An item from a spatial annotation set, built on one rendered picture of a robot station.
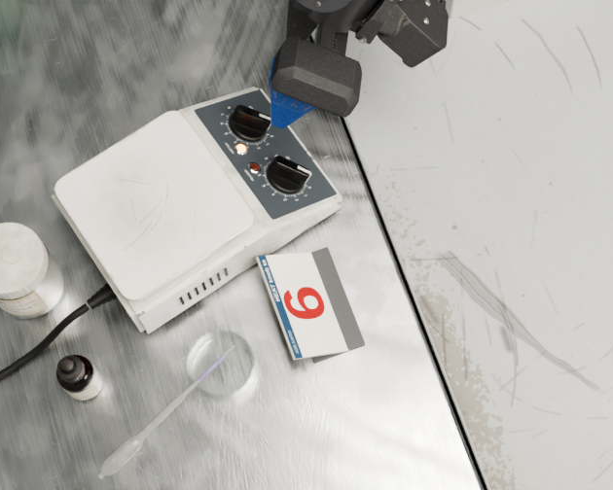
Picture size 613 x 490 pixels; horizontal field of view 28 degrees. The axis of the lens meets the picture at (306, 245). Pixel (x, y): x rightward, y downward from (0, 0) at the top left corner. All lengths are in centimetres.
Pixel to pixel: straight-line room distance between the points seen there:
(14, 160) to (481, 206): 40
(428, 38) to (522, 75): 21
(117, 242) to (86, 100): 19
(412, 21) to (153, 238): 26
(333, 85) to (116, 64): 31
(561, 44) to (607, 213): 16
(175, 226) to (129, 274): 5
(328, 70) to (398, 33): 7
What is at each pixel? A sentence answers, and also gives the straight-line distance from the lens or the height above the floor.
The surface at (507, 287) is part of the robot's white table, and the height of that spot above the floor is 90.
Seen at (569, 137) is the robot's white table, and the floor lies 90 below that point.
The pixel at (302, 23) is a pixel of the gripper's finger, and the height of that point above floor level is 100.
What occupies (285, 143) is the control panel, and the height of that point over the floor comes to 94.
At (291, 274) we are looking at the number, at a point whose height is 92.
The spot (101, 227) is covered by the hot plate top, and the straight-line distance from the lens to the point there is 96.
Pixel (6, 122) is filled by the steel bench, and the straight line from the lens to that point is 111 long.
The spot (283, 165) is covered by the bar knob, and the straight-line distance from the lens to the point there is 98.
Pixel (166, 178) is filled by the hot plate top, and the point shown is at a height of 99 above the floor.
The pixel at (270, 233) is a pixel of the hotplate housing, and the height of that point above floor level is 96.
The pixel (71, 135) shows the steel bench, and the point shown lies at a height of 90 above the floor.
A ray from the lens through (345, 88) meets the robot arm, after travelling 85.
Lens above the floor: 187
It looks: 72 degrees down
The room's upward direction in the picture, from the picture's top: 5 degrees counter-clockwise
